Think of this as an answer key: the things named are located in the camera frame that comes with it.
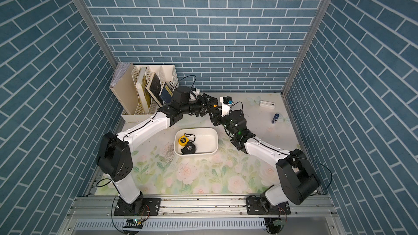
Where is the yellow tape measure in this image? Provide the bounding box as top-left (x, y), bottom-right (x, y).
top-left (178, 133), bottom-right (196, 147)

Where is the white book in organizer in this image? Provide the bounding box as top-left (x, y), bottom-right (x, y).
top-left (135, 67), bottom-right (151, 114)

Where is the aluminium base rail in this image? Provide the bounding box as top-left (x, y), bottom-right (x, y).
top-left (68, 195), bottom-right (337, 219)

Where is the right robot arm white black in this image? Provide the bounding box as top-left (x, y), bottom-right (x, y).
top-left (208, 104), bottom-right (320, 208)

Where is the green circuit board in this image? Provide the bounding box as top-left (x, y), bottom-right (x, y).
top-left (272, 219), bottom-right (286, 226)
top-left (123, 219), bottom-right (144, 229)

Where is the left green circuit board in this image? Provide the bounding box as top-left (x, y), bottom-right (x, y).
top-left (123, 219), bottom-right (144, 229)

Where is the white vented cable duct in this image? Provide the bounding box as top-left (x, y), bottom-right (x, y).
top-left (75, 218), bottom-right (266, 232)

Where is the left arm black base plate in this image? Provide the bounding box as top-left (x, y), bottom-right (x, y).
top-left (113, 198), bottom-right (161, 217)

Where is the floral table mat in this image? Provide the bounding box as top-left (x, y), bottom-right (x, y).
top-left (94, 92), bottom-right (314, 196)

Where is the small blue bottle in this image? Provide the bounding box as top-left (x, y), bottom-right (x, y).
top-left (272, 113), bottom-right (280, 124)

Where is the beige folder with papers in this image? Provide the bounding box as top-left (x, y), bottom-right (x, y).
top-left (110, 63), bottom-right (139, 115)

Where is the black notebook in organizer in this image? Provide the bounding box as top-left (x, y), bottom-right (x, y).
top-left (146, 72), bottom-right (163, 107)

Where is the blue book in organizer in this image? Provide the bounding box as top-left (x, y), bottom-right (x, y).
top-left (160, 83), bottom-right (173, 103)

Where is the white storage box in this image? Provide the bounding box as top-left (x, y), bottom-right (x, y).
top-left (174, 128), bottom-right (218, 157)

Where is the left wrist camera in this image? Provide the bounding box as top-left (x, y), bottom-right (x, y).
top-left (190, 88), bottom-right (200, 101)

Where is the right green circuit board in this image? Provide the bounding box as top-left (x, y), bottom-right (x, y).
top-left (272, 219), bottom-right (286, 226)

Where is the small white rectangular box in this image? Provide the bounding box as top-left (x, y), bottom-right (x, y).
top-left (259, 100), bottom-right (275, 109)

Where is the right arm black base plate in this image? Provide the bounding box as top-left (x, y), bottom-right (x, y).
top-left (246, 195), bottom-right (291, 216)

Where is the white desktop file organizer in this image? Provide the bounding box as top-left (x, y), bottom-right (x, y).
top-left (112, 64), bottom-right (178, 124)

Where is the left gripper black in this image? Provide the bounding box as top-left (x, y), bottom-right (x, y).
top-left (180, 94), bottom-right (217, 118)

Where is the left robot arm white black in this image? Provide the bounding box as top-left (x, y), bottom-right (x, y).
top-left (96, 86), bottom-right (220, 204)

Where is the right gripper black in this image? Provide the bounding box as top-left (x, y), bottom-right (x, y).
top-left (208, 106), bottom-right (238, 140)

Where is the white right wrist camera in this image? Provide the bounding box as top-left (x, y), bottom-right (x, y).
top-left (219, 96), bottom-right (233, 117)

